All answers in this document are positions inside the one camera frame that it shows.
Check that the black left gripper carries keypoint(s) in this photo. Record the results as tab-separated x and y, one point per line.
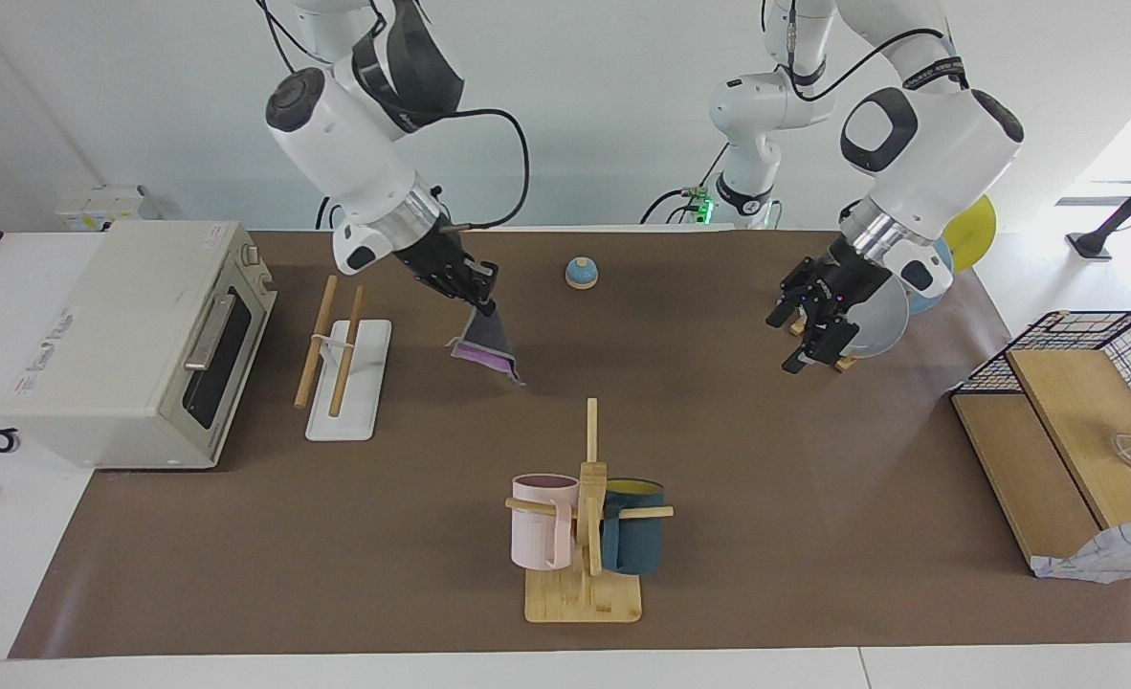
848	273

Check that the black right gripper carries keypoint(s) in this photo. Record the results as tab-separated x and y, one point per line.
441	263

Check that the purple and grey towel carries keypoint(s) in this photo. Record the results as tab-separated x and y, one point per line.
484	344

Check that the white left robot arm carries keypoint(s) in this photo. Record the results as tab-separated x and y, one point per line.
929	144

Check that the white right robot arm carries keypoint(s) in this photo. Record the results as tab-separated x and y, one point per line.
345	144

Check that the wooden plate rack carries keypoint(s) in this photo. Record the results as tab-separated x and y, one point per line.
845	364

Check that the grey plate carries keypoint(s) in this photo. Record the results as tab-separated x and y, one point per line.
883	321

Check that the light blue plate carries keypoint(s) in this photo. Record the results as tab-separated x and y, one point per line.
931	287

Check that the green lit connector box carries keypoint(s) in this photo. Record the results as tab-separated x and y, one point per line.
704	206

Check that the white rectangular tray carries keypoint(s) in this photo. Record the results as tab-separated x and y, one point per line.
350	392

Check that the yellow plate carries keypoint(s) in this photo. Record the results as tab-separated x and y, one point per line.
972	230

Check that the brown table mat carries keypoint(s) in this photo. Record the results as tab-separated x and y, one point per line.
719	478

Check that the pink mug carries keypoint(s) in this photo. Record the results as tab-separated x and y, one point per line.
539	526

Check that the dark teal mug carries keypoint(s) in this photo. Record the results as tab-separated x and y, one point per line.
634	536

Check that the black stand with pole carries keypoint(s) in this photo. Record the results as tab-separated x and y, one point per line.
1116	225

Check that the wooden mug tree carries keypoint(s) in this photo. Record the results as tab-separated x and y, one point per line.
585	598

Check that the beige toaster oven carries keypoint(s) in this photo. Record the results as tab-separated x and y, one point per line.
106	335

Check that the white power boxes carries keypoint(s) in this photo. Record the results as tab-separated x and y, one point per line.
106	206

